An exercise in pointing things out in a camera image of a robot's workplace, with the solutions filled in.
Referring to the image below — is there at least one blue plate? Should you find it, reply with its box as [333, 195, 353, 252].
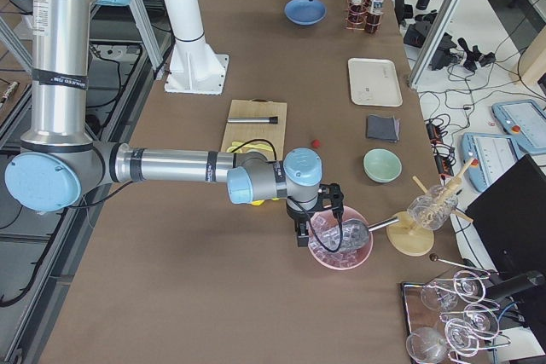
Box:
[284, 0, 327, 26]

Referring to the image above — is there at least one clear glass mug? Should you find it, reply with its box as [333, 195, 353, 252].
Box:
[407, 185, 458, 231]

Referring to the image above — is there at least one metal ice scoop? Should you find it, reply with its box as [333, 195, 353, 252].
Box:
[339, 217, 399, 251]

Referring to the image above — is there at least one lower left drink bottle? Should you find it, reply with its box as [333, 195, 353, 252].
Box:
[365, 0, 383, 34]

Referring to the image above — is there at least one blue teach pendant upper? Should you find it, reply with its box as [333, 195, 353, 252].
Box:
[491, 100, 546, 154]

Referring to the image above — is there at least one wine glass rack tray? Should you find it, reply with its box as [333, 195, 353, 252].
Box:
[400, 269, 511, 363]

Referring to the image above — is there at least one upper dark drink bottle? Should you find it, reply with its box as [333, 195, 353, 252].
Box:
[347, 0, 366, 29]

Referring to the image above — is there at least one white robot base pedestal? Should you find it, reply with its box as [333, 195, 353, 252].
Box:
[164, 0, 229, 95]

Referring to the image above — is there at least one wooden cutting board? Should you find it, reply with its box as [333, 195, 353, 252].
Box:
[221, 100, 288, 159]

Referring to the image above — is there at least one black monitor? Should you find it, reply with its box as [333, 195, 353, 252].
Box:
[464, 153, 546, 292]

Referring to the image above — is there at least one copper wire bottle rack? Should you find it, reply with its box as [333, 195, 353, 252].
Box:
[346, 0, 384, 34]

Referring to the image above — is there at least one wooden cup stand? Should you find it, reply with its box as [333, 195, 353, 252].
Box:
[386, 157, 479, 257]

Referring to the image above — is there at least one grey folded cloth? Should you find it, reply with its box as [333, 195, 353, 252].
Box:
[366, 114, 400, 142]

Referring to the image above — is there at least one aluminium frame post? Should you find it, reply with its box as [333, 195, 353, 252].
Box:
[408, 0, 461, 89]

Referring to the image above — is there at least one steel muddler black tip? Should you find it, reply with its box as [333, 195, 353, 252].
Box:
[227, 116, 279, 124]

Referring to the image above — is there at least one light green bowl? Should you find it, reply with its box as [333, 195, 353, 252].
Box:
[363, 148, 402, 183]

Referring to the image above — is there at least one cream rabbit tray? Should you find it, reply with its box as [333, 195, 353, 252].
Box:
[348, 58, 403, 107]

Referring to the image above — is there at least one blue teach pendant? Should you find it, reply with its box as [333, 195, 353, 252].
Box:
[461, 132, 523, 193]
[491, 100, 546, 154]

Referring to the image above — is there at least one blue teach pendant lower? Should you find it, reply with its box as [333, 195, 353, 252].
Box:
[461, 132, 523, 193]

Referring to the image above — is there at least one pink bowl of ice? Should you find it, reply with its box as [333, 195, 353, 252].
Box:
[308, 205, 374, 270]

